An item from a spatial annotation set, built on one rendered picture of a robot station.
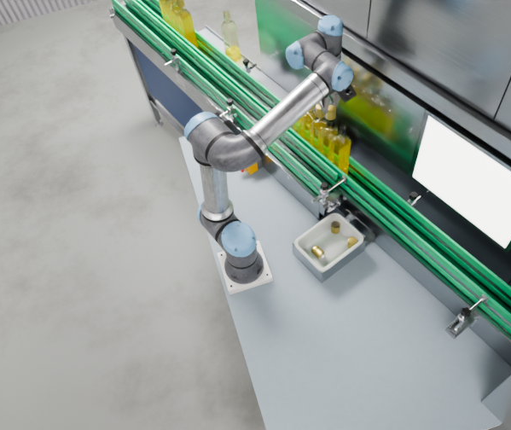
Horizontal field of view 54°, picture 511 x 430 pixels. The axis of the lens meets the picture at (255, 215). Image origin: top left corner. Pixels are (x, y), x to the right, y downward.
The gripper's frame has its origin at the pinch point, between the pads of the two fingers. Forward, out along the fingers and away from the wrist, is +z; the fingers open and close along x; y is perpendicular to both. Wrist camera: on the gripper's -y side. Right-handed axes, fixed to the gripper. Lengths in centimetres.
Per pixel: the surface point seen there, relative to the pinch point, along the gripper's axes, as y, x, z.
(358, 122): -2.9, -12.0, 12.4
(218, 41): 98, -12, 31
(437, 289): -64, 5, 37
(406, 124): -24.0, -12.3, -2.5
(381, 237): -37, 5, 36
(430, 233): -50, -4, 27
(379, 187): -24.5, -3.5, 24.5
